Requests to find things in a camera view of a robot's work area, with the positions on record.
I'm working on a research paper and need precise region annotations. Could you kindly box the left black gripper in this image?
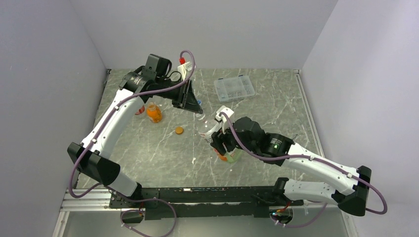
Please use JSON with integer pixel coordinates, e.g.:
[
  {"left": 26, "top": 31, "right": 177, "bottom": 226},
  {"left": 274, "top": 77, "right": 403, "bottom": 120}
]
[{"left": 157, "top": 78, "right": 203, "bottom": 115}]

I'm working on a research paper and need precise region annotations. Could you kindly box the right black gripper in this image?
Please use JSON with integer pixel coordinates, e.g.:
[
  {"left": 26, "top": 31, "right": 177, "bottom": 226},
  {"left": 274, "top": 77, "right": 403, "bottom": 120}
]
[{"left": 210, "top": 119, "right": 257, "bottom": 156}]

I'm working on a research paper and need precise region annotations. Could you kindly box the large clear tea bottle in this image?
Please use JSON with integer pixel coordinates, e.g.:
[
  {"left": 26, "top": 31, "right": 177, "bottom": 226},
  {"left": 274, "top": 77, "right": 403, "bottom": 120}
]
[{"left": 194, "top": 113, "right": 243, "bottom": 163}]

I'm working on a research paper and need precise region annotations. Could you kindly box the small red label bottle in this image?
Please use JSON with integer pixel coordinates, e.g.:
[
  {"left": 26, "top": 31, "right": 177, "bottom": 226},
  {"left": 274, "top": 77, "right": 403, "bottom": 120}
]
[{"left": 135, "top": 106, "right": 145, "bottom": 115}]

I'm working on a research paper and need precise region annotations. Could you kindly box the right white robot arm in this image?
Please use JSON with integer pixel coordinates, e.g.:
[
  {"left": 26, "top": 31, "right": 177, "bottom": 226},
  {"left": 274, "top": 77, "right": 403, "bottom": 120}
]
[{"left": 205, "top": 117, "right": 372, "bottom": 216}]

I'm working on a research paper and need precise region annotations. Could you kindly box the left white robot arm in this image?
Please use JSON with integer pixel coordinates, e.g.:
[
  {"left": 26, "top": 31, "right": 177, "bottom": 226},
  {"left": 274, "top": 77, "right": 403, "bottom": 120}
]
[{"left": 67, "top": 50, "right": 203, "bottom": 207}]

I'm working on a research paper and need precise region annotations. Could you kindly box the orange bottle cap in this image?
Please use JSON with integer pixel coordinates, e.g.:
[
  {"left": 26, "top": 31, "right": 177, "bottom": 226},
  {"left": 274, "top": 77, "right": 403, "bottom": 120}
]
[{"left": 175, "top": 126, "right": 184, "bottom": 135}]

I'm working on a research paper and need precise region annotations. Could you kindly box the orange juice bottle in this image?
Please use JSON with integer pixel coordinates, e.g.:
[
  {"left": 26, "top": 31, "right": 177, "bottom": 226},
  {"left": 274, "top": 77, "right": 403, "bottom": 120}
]
[{"left": 146, "top": 102, "right": 163, "bottom": 123}]

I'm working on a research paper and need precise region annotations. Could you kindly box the clear plastic screw box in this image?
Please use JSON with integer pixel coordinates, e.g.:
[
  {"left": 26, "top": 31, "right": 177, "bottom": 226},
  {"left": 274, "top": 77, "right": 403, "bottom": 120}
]
[{"left": 213, "top": 75, "right": 255, "bottom": 102}]

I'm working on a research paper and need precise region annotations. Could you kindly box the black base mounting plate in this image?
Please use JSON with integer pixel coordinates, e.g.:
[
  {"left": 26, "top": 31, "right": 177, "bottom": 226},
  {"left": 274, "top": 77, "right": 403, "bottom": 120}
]
[{"left": 109, "top": 186, "right": 304, "bottom": 220}]

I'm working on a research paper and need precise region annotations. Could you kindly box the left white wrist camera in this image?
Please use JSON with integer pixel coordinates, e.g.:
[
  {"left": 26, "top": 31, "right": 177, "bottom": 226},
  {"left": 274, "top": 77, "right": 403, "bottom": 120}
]
[{"left": 177, "top": 57, "right": 193, "bottom": 80}]

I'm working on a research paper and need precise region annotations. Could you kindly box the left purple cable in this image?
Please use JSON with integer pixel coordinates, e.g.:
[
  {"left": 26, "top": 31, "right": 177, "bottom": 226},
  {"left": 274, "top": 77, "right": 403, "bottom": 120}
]
[{"left": 68, "top": 49, "right": 196, "bottom": 199}]

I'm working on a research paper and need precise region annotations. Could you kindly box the purple cable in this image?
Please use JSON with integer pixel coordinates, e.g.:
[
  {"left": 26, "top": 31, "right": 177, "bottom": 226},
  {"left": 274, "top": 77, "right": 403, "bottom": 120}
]
[
  {"left": 68, "top": 49, "right": 196, "bottom": 199},
  {"left": 218, "top": 112, "right": 388, "bottom": 216}
]

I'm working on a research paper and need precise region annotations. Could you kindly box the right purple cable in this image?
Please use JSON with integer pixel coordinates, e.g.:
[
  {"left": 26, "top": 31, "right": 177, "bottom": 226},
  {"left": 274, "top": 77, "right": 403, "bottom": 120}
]
[{"left": 218, "top": 112, "right": 388, "bottom": 216}]

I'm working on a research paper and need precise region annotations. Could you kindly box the aluminium rail frame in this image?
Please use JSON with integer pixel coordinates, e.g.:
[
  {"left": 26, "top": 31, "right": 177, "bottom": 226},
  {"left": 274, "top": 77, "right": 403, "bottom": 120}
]
[{"left": 53, "top": 189, "right": 359, "bottom": 237}]

